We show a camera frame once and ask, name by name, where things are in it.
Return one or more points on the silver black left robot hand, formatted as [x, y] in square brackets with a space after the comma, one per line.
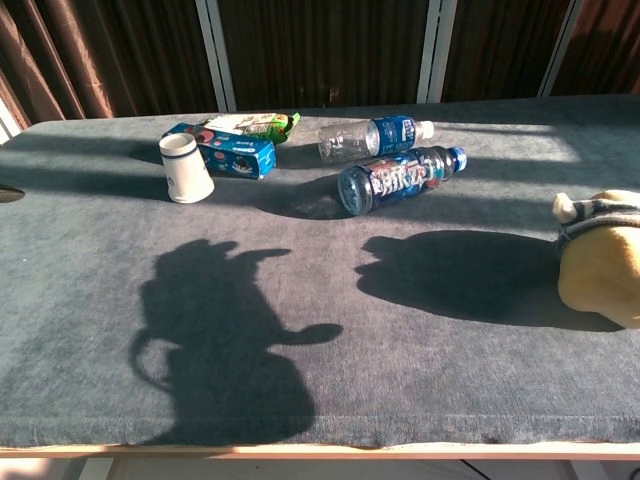
[10, 193]

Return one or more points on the yellow plush toy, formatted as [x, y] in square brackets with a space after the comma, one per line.
[600, 265]

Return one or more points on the dark brown curtain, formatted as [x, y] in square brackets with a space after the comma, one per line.
[100, 55]
[325, 50]
[500, 50]

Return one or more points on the white paper cup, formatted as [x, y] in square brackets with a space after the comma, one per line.
[185, 170]

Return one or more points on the blue cookie box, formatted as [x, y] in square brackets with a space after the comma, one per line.
[240, 157]

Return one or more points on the green snack packet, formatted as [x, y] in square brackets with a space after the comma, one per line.
[255, 125]

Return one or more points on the clear bottle with blue label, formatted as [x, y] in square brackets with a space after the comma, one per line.
[360, 140]

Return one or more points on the dark blue sports drink bottle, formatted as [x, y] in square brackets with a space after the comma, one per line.
[395, 180]

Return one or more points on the grey-blue table cloth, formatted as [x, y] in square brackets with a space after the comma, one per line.
[400, 350]

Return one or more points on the reddish brown curtain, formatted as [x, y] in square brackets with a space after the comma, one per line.
[605, 50]

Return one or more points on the white window frame post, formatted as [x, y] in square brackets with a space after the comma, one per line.
[7, 125]
[560, 50]
[436, 50]
[217, 55]

